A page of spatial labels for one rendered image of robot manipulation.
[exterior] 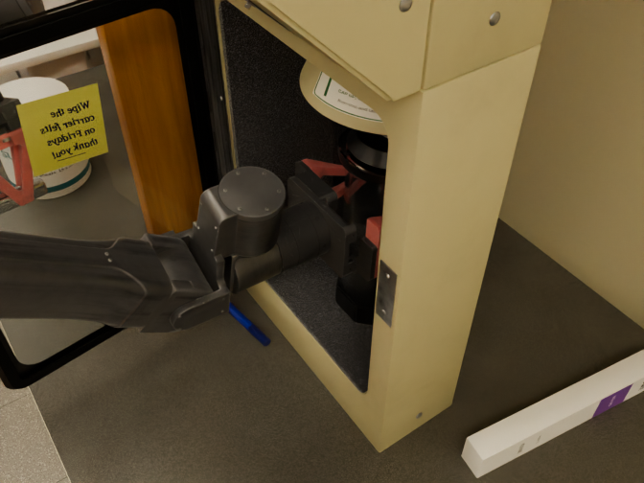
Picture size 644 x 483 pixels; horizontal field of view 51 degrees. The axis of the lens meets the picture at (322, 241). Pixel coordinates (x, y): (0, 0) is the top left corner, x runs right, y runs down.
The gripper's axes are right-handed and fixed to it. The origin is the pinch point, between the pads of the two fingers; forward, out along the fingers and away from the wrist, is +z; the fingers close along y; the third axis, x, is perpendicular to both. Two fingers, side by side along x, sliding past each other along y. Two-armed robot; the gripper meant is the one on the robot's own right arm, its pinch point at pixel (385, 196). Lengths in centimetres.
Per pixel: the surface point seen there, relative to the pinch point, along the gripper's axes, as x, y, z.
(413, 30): -27.5, -14.5, -12.6
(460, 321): 6.3, -13.9, -0.7
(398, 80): -24.5, -14.5, -13.3
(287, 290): 16.1, 7.0, -8.2
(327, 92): -15.7, -0.9, -8.8
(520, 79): -21.1, -14.4, -1.3
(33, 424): 118, 85, -43
